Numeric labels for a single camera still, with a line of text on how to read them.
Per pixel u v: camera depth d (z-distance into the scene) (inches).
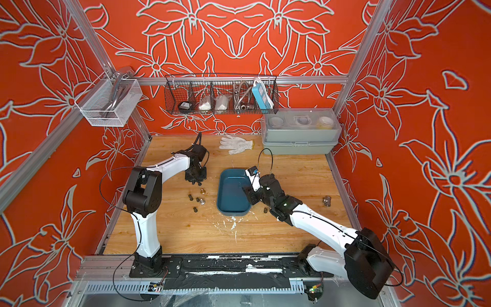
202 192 37.1
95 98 31.2
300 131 41.3
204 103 35.5
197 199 36.2
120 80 33.6
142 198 21.1
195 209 34.5
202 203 35.5
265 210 34.2
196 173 33.0
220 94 39.2
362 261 15.6
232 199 35.5
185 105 37.5
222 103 36.1
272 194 23.8
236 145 44.8
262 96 34.5
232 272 28.6
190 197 35.9
